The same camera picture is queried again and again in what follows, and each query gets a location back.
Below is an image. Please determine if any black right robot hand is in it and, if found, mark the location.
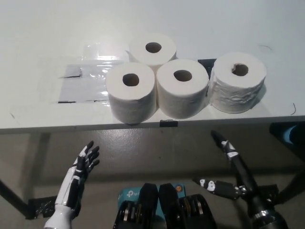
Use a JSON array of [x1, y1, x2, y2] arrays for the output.
[[192, 130, 275, 219]]

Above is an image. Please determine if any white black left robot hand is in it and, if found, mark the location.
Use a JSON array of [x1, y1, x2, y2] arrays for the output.
[[55, 140, 100, 211]]

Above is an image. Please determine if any wrinkled white toilet paper roll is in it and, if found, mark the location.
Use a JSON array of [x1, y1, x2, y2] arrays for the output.
[[208, 52, 267, 115]]

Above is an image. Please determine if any smooth white toilet paper roll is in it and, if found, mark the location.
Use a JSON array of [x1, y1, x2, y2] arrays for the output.
[[128, 32, 178, 72], [105, 63, 158, 124], [156, 59, 208, 119]]

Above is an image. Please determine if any black floor tape patch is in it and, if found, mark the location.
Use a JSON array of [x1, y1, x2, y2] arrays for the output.
[[28, 195, 60, 219], [256, 184, 279, 206]]

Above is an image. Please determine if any black table leg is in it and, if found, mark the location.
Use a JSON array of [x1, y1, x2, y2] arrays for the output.
[[280, 167, 305, 205], [0, 178, 30, 217]]

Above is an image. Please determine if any teal tp-link box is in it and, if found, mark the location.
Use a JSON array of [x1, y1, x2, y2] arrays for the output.
[[116, 182, 187, 215]]

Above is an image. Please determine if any small black tape strip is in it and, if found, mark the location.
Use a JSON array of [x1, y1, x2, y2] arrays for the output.
[[159, 119, 179, 127]]

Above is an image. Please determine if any clear grey taped plastic sheet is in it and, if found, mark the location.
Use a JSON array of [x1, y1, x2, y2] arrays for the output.
[[50, 42, 131, 104]]

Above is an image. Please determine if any large black tape patch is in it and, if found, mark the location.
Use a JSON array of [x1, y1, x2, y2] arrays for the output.
[[197, 58, 217, 75]]

